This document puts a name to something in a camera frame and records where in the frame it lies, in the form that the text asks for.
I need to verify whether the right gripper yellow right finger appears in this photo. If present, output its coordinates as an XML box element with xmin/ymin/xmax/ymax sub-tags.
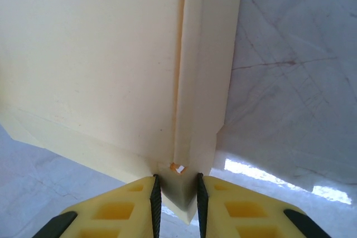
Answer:
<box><xmin>196</xmin><ymin>172</ymin><xmax>332</xmax><ymax>238</ymax></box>

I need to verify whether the yellow paper box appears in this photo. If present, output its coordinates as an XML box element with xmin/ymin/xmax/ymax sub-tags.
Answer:
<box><xmin>0</xmin><ymin>0</ymin><xmax>245</xmax><ymax>225</ymax></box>

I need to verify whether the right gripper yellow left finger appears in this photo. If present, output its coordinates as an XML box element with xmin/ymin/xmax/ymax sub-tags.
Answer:
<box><xmin>32</xmin><ymin>173</ymin><xmax>162</xmax><ymax>238</ymax></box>

